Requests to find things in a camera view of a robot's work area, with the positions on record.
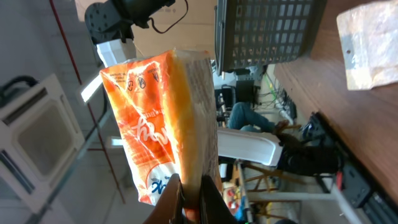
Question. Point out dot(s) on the seated person in jeans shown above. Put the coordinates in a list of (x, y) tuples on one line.
[(243, 118)]

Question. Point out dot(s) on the white ceiling air conditioner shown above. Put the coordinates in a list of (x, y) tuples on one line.
[(40, 138)]

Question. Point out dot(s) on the clear beige pouch bag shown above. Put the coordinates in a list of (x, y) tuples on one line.
[(368, 36)]

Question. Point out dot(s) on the red ceiling pipe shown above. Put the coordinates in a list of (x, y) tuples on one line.
[(96, 129)]

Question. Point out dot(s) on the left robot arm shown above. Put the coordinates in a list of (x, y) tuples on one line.
[(270, 150)]

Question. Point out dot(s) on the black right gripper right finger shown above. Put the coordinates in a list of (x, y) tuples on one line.
[(213, 209)]

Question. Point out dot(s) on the small orange juice carton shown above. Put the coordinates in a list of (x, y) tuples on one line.
[(166, 114)]

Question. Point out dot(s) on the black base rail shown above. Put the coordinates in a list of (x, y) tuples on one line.
[(358, 186)]

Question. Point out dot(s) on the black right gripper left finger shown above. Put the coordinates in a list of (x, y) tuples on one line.
[(168, 209)]

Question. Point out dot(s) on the dark plastic mesh basket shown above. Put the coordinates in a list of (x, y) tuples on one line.
[(262, 32)]

